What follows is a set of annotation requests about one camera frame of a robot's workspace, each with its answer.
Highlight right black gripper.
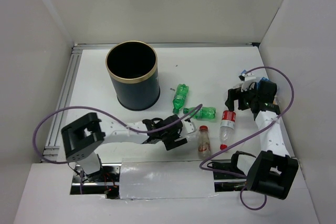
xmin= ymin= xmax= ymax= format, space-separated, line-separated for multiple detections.
xmin=225 ymin=83 xmax=259 ymax=112

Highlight large clear crushed bottle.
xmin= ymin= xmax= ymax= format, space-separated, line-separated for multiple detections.
xmin=183 ymin=132 xmax=198 ymax=147

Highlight green plastic bottle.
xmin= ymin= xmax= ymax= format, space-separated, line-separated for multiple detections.
xmin=190 ymin=106 xmax=216 ymax=120
xmin=173 ymin=84 xmax=189 ymax=114

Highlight red-label clear water bottle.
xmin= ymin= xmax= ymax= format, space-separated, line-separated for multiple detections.
xmin=219 ymin=110 xmax=236 ymax=150

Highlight small red-capped milk bottle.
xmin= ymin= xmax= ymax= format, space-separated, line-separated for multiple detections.
xmin=197 ymin=125 xmax=211 ymax=160

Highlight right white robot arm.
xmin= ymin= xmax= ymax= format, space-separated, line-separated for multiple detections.
xmin=225 ymin=80 xmax=299 ymax=200

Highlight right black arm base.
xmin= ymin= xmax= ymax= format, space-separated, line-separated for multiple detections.
xmin=207 ymin=162 xmax=246 ymax=193

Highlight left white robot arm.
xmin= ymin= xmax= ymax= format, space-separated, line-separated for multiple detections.
xmin=61 ymin=112 xmax=196 ymax=182

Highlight dark cylindrical bin gold rim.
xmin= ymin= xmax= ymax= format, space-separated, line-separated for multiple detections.
xmin=106 ymin=41 xmax=160 ymax=111

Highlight blue-label clear bottle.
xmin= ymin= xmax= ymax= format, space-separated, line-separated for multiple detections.
xmin=274 ymin=87 xmax=282 ymax=105

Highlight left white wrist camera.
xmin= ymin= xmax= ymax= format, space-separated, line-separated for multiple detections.
xmin=182 ymin=120 xmax=197 ymax=135

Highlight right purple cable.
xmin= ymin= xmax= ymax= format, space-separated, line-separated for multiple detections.
xmin=199 ymin=66 xmax=295 ymax=210

